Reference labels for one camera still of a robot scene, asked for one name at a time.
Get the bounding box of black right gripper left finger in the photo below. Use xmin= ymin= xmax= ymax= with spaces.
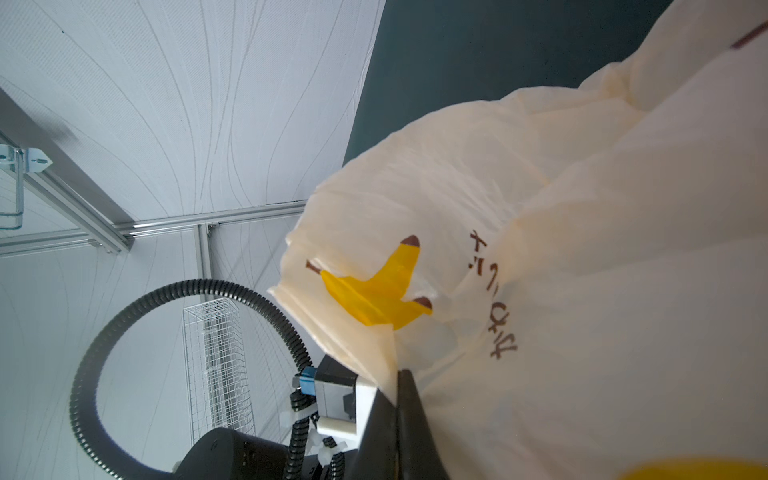
xmin=345 ymin=391 xmax=398 ymax=480

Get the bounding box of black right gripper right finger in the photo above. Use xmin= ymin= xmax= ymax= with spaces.
xmin=397 ymin=369 xmax=449 ymax=480

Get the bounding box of cream banana-print plastic bag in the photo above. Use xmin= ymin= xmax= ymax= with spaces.
xmin=271 ymin=1 xmax=767 ymax=479

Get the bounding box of orange toy fruit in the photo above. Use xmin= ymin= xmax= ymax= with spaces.
xmin=621 ymin=458 xmax=767 ymax=480

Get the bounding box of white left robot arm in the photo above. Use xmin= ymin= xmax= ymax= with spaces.
xmin=172 ymin=427 xmax=289 ymax=480

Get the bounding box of aluminium top crossbar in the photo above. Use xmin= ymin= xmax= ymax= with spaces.
xmin=1 ymin=92 xmax=134 ymax=253

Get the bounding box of metal U-bolt hook left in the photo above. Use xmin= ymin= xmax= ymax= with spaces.
xmin=1 ymin=144 xmax=53 ymax=231

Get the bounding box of black corrugated left cable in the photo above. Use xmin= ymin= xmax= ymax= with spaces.
xmin=68 ymin=278 xmax=346 ymax=480

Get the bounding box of white wire basket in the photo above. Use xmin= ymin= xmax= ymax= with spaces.
xmin=183 ymin=298 xmax=255 ymax=442

